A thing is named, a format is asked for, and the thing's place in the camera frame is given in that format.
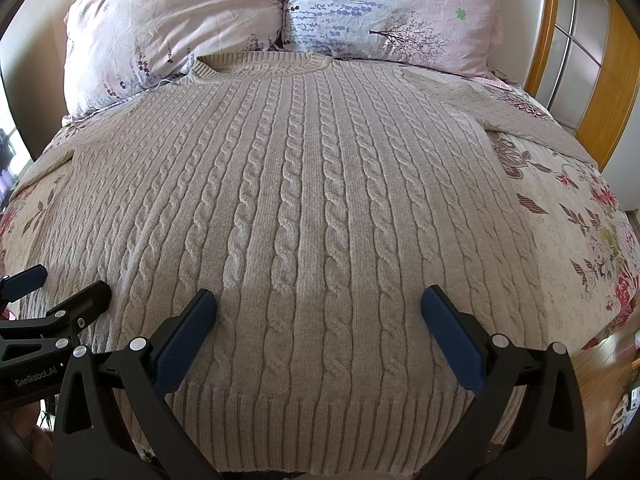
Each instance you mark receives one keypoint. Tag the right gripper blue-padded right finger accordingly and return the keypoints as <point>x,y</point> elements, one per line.
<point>526,420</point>

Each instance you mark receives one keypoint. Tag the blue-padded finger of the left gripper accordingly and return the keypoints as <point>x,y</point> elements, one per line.
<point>78,312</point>
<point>14,287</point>

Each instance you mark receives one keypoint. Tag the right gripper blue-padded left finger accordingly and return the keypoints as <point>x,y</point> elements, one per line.
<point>91,440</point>

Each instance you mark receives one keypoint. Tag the beige cable-knit sweater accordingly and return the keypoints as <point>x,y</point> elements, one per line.
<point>316,199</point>

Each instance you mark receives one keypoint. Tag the floral bed sheet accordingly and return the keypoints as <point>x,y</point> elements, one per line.
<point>588,255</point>

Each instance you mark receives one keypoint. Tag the pink floral left pillow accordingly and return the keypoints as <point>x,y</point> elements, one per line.
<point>116,49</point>

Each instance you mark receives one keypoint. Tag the blue pink floral right pillow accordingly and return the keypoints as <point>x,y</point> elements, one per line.
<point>453,36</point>

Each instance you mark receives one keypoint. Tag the wooden headboard frame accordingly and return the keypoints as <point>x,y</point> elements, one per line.
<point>585,71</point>

